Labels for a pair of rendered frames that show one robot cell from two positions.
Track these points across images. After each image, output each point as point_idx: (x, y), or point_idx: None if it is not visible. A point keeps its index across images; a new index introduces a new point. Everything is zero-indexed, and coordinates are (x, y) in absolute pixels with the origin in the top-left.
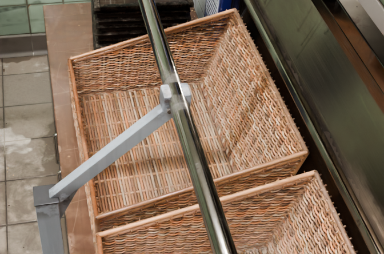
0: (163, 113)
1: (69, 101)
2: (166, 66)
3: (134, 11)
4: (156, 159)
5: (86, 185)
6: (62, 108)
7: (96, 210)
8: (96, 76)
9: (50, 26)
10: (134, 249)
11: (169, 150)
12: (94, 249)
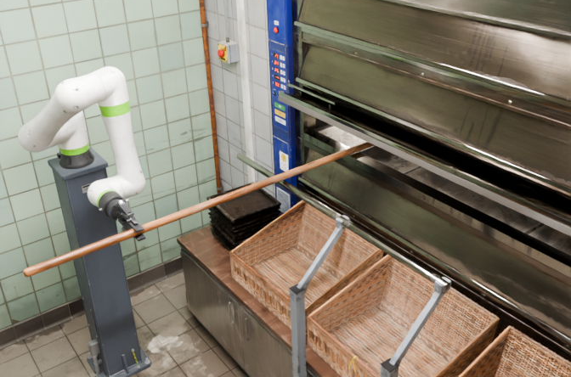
0: (340, 230)
1: (232, 279)
2: (331, 211)
3: (251, 216)
4: None
5: (276, 309)
6: (231, 284)
7: None
8: (244, 259)
9: (190, 247)
10: (324, 323)
11: None
12: None
